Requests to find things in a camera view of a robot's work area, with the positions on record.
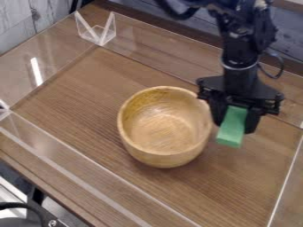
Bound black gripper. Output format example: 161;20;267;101
196;60;284;134

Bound green rectangular stick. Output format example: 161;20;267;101
216;106;247;148

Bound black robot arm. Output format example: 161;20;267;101
154;0;284;134

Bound wooden bowl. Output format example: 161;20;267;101
117;86;213;168

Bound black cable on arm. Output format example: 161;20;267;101
256;51;287;80

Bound clear acrylic enclosure wall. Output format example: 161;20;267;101
0;7;303;227

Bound black table leg bracket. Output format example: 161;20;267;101
26;187;68;227

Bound black cable lower left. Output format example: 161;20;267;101
0;201;45;227

